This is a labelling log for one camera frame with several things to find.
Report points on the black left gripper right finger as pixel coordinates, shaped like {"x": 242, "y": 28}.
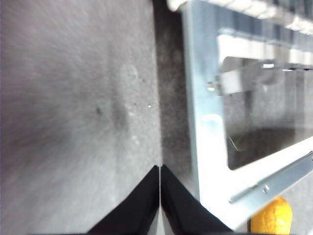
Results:
{"x": 183, "y": 213}

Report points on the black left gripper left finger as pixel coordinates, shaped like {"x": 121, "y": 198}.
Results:
{"x": 137, "y": 213}

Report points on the glass oven door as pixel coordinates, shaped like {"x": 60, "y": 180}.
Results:
{"x": 207, "y": 147}

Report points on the cream Toshiba toaster oven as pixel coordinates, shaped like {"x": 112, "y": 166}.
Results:
{"x": 173, "y": 5}

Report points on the yellow corn cob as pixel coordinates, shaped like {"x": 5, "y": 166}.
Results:
{"x": 271, "y": 218}

